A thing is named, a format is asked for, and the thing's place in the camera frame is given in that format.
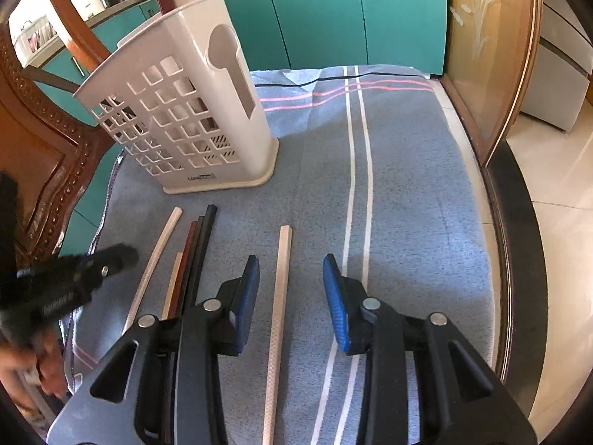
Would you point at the blue striped cloth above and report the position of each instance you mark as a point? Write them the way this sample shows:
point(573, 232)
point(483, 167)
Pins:
point(417, 241)

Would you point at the white plastic utensil holder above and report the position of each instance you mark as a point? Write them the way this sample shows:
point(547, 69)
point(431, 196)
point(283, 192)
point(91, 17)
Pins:
point(185, 116)

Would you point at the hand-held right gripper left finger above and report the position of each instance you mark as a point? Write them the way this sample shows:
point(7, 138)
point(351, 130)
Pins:
point(248, 296)

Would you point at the black chopstick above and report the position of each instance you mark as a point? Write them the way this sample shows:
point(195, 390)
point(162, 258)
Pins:
point(204, 250)
point(194, 264)

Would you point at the white chopstick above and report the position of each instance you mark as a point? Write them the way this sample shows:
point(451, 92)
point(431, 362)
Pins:
point(172, 285)
point(153, 266)
point(280, 310)

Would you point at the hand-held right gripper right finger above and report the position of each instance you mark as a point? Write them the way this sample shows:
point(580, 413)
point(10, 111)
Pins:
point(338, 301)

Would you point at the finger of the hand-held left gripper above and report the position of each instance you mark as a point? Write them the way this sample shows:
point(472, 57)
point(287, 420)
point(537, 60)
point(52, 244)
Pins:
point(102, 264)
point(8, 218)

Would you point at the silver refrigerator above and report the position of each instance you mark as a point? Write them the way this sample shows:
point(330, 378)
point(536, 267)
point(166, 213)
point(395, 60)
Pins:
point(560, 65)

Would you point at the wooden framed glass sliding door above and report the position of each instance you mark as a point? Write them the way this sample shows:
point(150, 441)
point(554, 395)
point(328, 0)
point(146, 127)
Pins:
point(486, 55)

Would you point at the person's left hand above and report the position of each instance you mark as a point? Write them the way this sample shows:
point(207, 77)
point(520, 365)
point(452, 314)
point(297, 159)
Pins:
point(46, 361)

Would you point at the window side countertop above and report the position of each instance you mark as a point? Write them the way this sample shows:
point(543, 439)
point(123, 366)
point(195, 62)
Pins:
point(125, 0)

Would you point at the teal lower cabinet under stove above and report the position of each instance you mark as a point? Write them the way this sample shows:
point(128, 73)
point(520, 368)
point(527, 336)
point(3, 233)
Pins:
point(324, 9)

